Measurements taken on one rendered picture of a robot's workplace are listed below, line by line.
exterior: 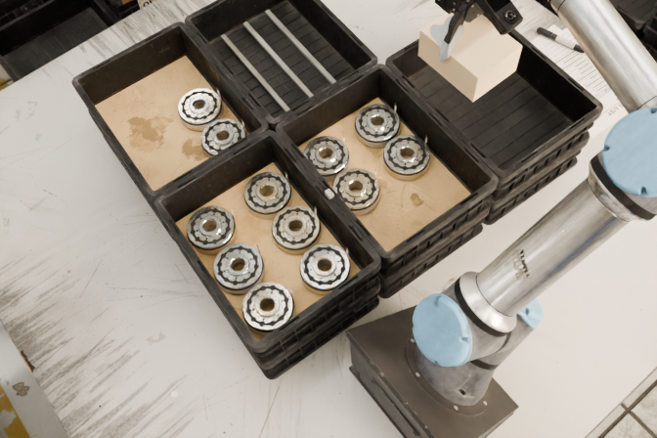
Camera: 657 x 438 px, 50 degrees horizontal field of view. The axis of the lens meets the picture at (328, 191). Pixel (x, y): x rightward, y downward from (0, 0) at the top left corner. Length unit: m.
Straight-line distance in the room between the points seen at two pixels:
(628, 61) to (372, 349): 0.65
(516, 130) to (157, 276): 0.89
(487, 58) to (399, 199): 0.36
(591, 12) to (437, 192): 0.54
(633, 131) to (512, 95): 0.76
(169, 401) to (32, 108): 0.90
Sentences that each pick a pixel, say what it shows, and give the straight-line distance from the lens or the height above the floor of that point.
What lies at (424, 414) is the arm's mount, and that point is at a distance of 1.29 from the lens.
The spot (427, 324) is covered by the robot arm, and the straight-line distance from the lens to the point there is 1.17.
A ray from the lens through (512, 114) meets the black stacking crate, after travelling 1.71.
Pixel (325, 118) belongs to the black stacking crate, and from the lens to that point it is 1.63.
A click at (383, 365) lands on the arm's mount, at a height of 0.93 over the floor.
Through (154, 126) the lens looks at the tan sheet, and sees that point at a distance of 1.74.
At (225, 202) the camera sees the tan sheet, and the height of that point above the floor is 0.83.
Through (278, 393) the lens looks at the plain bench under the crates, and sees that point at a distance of 1.55.
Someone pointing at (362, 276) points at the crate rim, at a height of 0.93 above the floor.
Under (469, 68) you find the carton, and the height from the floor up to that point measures 1.12.
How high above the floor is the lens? 2.19
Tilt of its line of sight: 60 degrees down
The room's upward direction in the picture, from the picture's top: 6 degrees counter-clockwise
